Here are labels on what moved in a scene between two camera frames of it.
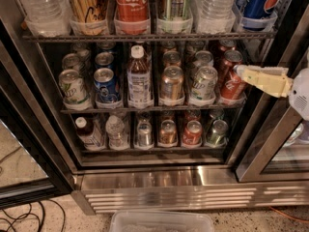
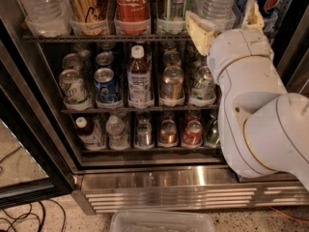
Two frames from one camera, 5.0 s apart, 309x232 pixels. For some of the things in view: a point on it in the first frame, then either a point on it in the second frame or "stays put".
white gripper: x=300 y=92 -> x=238 y=47
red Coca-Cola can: x=131 y=10 stays put
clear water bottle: x=46 y=9 stays put
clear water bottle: x=214 y=8 stays put
